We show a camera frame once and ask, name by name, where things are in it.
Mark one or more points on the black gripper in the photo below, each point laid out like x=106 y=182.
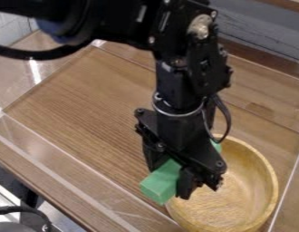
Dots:
x=179 y=128

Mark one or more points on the green rectangular block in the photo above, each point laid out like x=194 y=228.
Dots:
x=206 y=162

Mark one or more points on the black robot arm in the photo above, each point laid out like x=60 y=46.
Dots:
x=178 y=31

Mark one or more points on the brown wooden bowl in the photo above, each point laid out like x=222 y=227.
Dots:
x=242 y=205

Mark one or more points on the clear acrylic enclosure wall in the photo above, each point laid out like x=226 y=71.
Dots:
x=70 y=144

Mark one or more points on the grey metal frame part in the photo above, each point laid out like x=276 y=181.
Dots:
x=27 y=213

